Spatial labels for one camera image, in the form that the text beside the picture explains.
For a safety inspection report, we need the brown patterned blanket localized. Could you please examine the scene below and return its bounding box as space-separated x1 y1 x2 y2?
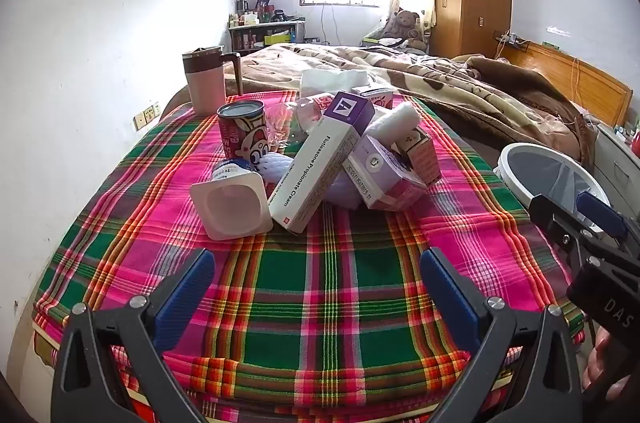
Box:
222 43 596 164

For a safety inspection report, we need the white trash bin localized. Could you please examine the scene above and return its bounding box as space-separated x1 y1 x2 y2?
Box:
494 143 613 234

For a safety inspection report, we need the brown teddy bear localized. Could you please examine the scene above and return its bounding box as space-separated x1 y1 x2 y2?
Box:
385 9 430 52

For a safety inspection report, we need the clear plastic bottle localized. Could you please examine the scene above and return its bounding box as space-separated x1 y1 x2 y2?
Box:
262 95 331 154

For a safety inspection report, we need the pink mug with brown lid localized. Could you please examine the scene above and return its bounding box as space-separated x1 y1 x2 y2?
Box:
181 45 244 114

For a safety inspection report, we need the pink green plaid cloth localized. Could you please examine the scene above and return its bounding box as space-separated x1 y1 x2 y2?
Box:
32 88 586 423

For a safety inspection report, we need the cluttered shelf desk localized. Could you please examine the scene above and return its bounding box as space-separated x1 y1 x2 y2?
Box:
227 20 307 51

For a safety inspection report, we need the person's right hand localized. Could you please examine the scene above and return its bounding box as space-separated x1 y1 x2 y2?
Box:
582 320 640 399

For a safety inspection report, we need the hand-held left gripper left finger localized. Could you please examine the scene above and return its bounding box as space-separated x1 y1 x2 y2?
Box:
50 248 216 423

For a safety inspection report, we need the grey nightstand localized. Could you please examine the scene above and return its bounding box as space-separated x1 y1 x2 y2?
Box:
592 123 640 194

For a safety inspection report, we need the red drink can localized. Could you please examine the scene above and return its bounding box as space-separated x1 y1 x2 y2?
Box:
216 99 266 176

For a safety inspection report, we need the small orange box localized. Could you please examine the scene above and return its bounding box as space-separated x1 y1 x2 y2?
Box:
402 125 443 186

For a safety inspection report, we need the wooden headboard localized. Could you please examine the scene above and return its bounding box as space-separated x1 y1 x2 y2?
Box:
497 40 633 128

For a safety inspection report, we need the white yogurt cup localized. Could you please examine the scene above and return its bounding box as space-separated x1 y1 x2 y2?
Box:
189 158 275 242

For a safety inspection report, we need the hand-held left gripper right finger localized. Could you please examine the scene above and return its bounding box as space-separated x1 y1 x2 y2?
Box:
420 247 586 423

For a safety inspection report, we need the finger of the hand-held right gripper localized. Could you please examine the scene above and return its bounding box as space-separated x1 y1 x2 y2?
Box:
575 190 640 254
529 194 621 274

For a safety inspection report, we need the lavender ribbed foam sleeve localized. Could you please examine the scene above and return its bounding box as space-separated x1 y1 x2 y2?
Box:
257 150 296 184

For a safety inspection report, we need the long white purple box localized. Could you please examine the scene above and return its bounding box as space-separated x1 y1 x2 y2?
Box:
270 91 377 234

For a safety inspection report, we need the white tissue pack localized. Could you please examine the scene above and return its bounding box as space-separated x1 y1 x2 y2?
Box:
299 69 368 100

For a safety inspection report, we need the wall socket strip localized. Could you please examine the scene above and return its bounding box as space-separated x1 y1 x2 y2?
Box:
132 102 162 131

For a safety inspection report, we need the translucent bin liner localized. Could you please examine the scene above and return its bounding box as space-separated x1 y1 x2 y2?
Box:
507 150 608 229

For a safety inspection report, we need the purple carton box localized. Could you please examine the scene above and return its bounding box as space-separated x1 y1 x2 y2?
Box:
345 134 428 210

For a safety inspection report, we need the cluster of bottles and jars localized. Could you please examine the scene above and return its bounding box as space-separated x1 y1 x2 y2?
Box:
228 0 293 28

